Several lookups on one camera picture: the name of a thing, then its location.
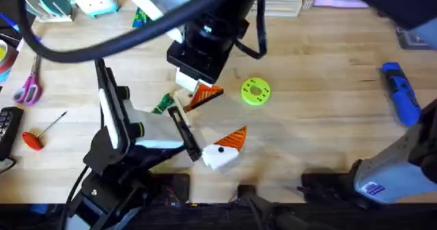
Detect lilac flat sheet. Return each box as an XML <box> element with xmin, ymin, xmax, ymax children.
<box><xmin>313</xmin><ymin>0</ymin><xmax>370</xmax><ymax>10</ymax></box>

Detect green disc with holes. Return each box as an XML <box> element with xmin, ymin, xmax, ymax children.
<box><xmin>240</xmin><ymin>77</ymin><xmax>272</xmax><ymax>106</ymax></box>

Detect pale wooden box stack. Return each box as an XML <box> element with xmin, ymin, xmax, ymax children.
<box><xmin>250</xmin><ymin>0</ymin><xmax>303</xmax><ymax>18</ymax></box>

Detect thick black cable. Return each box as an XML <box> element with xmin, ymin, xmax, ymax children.
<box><xmin>15</xmin><ymin>0</ymin><xmax>260</xmax><ymax>64</ymax></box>

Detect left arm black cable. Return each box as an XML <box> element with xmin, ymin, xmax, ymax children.
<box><xmin>60</xmin><ymin>164</ymin><xmax>90</xmax><ymax>230</ymax></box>

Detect left wrist upright plate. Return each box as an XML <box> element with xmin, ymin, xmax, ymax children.
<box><xmin>94</xmin><ymin>58</ymin><xmax>131</xmax><ymax>153</ymax></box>

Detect black keypad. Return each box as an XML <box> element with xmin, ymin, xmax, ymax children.
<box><xmin>0</xmin><ymin>106</ymin><xmax>25</xmax><ymax>161</ymax></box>

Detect teal tub with toys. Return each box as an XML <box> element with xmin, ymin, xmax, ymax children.
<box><xmin>67</xmin><ymin>0</ymin><xmax>120</xmax><ymax>18</ymax></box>

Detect rack with teal plate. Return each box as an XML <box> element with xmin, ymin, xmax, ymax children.
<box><xmin>23</xmin><ymin>0</ymin><xmax>78</xmax><ymax>23</ymax></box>

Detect green toy vegetable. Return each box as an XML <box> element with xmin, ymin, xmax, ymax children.
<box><xmin>151</xmin><ymin>92</ymin><xmax>176</xmax><ymax>115</ymax></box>

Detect right wrist upright plate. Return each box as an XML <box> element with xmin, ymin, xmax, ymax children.
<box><xmin>115</xmin><ymin>0</ymin><xmax>185</xmax><ymax>44</ymax></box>

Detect green and blue toy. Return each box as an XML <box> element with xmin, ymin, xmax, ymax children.
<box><xmin>131</xmin><ymin>6</ymin><xmax>153</xmax><ymax>29</ymax></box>

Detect red handled hex key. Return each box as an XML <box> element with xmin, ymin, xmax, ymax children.
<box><xmin>21</xmin><ymin>110</ymin><xmax>68</xmax><ymax>152</ymax></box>

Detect thin black cable loop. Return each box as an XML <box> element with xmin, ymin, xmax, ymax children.
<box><xmin>234</xmin><ymin>0</ymin><xmax>268</xmax><ymax>60</ymax></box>

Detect wrist upright plate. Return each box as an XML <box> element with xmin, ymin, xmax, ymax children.
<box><xmin>94</xmin><ymin>58</ymin><xmax>131</xmax><ymax>153</ymax></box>
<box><xmin>115</xmin><ymin>0</ymin><xmax>185</xmax><ymax>44</ymax></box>

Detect pink handled scissors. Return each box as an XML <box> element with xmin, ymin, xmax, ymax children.
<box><xmin>12</xmin><ymin>54</ymin><xmax>44</xmax><ymax>106</ymax></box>

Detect tape roll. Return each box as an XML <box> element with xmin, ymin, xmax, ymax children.
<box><xmin>0</xmin><ymin>38</ymin><xmax>20</xmax><ymax>85</ymax></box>

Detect grey metal bracket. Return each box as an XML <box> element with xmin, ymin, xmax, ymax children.
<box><xmin>395</xmin><ymin>25</ymin><xmax>435</xmax><ymax>51</ymax></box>

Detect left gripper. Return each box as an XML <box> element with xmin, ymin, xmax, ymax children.
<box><xmin>117</xmin><ymin>85</ymin><xmax>248</xmax><ymax>172</ymax></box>

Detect orange ribbed wedge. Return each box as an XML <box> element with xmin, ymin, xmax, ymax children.
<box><xmin>184</xmin><ymin>83</ymin><xmax>225</xmax><ymax>113</ymax></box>

